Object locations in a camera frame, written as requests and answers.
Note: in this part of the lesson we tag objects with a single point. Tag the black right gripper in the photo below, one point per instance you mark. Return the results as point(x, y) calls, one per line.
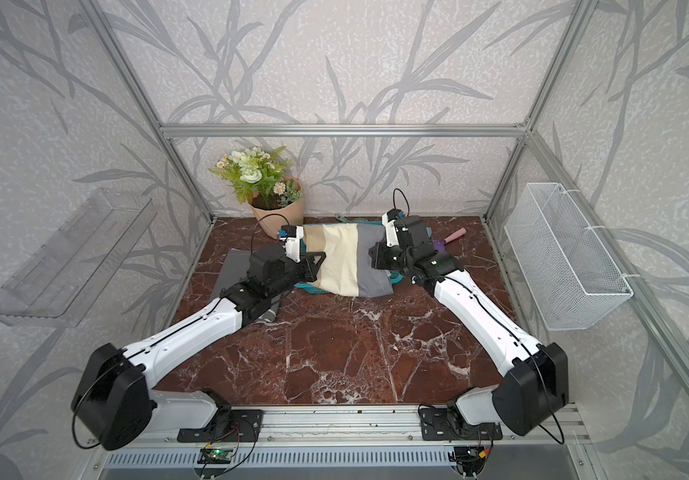
point(377, 255)

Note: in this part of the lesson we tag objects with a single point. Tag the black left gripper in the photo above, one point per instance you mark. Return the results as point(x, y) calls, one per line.
point(310, 268)

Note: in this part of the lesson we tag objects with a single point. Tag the beige grey striped pillowcase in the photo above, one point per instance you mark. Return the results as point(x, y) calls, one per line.
point(347, 258)

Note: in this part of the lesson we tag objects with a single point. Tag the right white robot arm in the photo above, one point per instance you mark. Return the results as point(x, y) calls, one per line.
point(534, 376)

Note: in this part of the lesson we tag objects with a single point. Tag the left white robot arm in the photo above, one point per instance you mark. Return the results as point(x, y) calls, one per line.
point(117, 398)

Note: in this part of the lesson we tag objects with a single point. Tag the teal plastic basket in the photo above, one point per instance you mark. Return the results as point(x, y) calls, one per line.
point(308, 287)

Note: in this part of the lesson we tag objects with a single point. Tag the plain grey folded pillowcase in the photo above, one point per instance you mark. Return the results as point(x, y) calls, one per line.
point(234, 270)

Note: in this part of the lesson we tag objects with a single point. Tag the potted artificial flower plant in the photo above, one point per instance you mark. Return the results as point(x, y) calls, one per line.
point(262, 180)

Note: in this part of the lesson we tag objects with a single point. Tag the left controller board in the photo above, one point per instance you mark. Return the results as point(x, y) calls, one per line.
point(216, 456)

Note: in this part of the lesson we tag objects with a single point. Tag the controller board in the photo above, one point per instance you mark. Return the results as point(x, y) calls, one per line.
point(216, 456)
point(470, 457)

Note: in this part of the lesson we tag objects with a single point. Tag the right controller board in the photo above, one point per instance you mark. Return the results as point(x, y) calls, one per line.
point(470, 457)

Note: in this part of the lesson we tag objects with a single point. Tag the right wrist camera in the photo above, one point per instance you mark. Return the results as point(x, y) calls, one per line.
point(388, 221)

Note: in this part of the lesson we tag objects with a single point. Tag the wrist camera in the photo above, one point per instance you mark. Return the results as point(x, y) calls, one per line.
point(388, 221)
point(291, 236)

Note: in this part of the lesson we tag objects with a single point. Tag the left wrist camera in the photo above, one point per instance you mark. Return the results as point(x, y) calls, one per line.
point(291, 236)

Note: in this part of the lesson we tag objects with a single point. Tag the pink handled brush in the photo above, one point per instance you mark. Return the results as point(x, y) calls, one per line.
point(455, 236)

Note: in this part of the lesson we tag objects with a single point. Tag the aluminium front rail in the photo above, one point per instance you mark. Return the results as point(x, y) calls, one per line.
point(361, 425)

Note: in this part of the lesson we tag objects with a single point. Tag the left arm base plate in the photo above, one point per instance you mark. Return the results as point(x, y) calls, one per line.
point(219, 427)

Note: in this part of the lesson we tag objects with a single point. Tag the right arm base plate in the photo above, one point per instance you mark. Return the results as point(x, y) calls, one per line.
point(446, 424)

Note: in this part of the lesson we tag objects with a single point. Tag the white wire wall basket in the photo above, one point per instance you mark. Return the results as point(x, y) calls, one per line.
point(572, 278)

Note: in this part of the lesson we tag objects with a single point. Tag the clear acrylic wall shelf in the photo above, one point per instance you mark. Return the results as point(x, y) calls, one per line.
point(59, 284)

